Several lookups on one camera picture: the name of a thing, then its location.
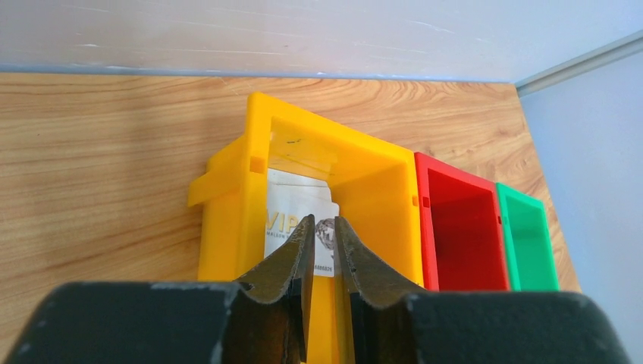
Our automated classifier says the yellow plastic bin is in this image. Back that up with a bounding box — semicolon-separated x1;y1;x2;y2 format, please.
188;93;424;363

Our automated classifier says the green plastic bin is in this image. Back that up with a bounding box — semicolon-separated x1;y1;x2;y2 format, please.
496;183;560;291

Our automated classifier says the silver card in yellow bin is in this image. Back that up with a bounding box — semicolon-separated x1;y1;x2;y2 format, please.
268;168;332;201

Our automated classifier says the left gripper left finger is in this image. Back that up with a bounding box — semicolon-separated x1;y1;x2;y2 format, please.
6;215;315;363

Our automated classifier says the red plastic bin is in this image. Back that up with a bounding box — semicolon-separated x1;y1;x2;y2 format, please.
414;152;510;291

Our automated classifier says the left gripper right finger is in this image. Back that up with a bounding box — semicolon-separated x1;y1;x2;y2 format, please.
334;217;630;363

